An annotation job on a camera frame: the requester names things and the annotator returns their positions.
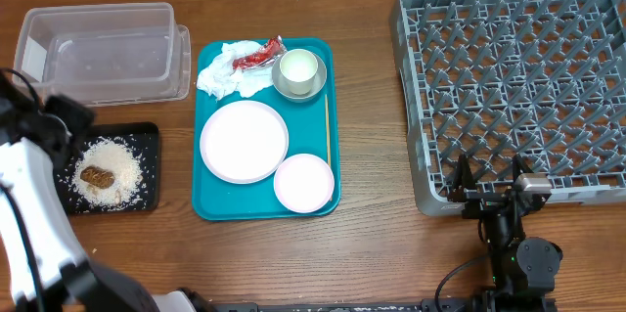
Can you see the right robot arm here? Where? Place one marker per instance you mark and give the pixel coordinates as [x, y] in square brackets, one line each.
[523, 269]

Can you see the brown cookie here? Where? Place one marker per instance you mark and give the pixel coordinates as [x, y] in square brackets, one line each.
[97, 177]

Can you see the small white plate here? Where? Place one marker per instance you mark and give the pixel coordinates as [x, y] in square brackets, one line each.
[304, 183]

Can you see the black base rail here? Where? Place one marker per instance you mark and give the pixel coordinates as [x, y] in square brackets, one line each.
[426, 305]

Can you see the teal serving tray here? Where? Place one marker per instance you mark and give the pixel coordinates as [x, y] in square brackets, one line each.
[216, 200]

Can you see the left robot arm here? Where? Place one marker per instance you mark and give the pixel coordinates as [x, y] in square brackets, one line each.
[49, 268]

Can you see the white cup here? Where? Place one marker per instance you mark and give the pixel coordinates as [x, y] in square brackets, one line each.
[299, 67]

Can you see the grey saucer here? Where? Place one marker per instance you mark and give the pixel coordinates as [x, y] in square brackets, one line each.
[282, 87]

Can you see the clear plastic bin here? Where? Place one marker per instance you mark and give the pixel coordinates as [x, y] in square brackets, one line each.
[105, 55]

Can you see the white rice pile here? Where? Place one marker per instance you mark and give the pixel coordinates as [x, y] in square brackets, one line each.
[110, 154]

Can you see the large white plate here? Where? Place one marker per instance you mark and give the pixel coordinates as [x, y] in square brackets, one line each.
[244, 142]

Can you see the grey dishwasher rack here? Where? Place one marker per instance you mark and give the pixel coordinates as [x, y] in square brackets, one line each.
[495, 79]

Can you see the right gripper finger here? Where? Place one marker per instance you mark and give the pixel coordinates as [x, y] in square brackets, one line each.
[519, 167]
[463, 178]

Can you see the wooden chopstick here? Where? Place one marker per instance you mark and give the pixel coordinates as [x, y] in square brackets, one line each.
[328, 131]

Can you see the white napkin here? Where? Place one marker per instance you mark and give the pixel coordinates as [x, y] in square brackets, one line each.
[219, 79]

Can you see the black plastic tray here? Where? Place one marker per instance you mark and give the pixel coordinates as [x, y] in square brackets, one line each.
[143, 138]

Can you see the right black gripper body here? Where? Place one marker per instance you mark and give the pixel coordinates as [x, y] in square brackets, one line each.
[480, 204]

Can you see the red snack wrapper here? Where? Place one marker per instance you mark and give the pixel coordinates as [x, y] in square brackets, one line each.
[268, 53]

